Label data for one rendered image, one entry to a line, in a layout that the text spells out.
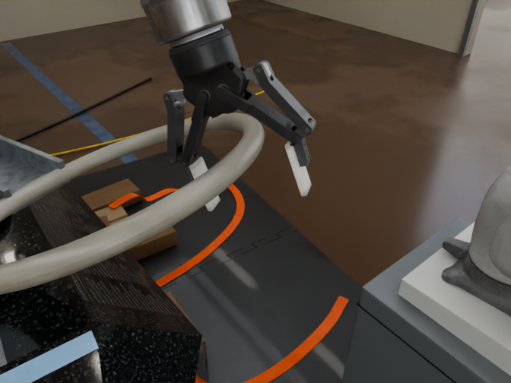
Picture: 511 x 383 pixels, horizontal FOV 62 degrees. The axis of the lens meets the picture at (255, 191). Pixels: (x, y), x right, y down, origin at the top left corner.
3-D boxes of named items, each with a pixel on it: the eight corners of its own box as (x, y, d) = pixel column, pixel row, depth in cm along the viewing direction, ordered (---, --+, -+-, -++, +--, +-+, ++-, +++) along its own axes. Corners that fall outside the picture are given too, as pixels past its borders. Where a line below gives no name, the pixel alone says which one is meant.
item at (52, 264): (-110, 278, 63) (-123, 262, 62) (133, 140, 97) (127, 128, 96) (54, 343, 33) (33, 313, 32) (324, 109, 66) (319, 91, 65)
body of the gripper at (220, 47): (241, 19, 50) (266, 95, 54) (181, 41, 54) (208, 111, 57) (216, 30, 44) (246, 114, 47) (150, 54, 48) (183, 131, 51)
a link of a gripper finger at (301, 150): (290, 124, 51) (313, 118, 50) (302, 162, 53) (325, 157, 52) (287, 128, 50) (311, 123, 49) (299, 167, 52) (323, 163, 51)
